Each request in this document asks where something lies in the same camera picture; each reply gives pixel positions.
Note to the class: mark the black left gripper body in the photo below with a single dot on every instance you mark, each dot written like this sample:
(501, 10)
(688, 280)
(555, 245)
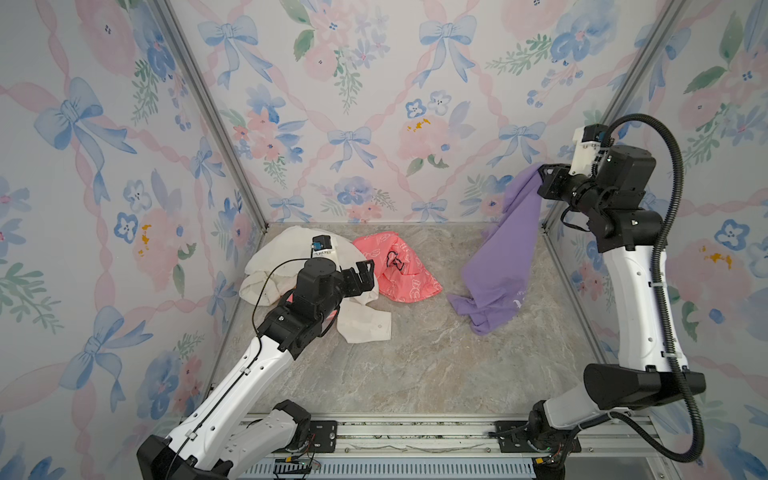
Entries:
(346, 285)

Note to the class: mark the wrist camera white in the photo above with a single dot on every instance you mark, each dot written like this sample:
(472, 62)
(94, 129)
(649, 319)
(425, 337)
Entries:
(587, 149)
(322, 247)

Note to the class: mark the purple cloth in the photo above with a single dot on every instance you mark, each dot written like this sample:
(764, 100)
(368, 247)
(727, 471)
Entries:
(497, 276)

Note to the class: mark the aluminium corner post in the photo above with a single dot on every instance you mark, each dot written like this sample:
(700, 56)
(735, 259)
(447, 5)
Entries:
(628, 96)
(179, 46)

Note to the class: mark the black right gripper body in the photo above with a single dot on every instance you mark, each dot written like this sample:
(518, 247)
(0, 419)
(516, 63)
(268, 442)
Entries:
(575, 191)

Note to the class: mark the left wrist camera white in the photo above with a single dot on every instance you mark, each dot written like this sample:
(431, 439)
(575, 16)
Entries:
(322, 247)

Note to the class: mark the white shirt cloth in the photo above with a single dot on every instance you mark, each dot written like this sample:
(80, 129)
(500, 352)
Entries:
(273, 270)

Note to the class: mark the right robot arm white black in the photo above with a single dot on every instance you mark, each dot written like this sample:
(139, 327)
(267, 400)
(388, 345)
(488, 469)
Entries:
(607, 184)

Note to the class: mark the aluminium right corner post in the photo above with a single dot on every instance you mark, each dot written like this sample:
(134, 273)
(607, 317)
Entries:
(628, 96)

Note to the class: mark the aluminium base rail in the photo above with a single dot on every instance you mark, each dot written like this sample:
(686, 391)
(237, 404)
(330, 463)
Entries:
(460, 447)

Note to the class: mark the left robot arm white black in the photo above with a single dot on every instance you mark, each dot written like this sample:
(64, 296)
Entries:
(212, 443)

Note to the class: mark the aluminium left corner post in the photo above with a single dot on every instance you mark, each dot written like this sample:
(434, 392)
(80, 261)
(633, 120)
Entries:
(179, 46)

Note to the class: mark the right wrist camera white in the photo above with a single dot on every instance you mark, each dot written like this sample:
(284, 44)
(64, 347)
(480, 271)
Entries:
(587, 149)

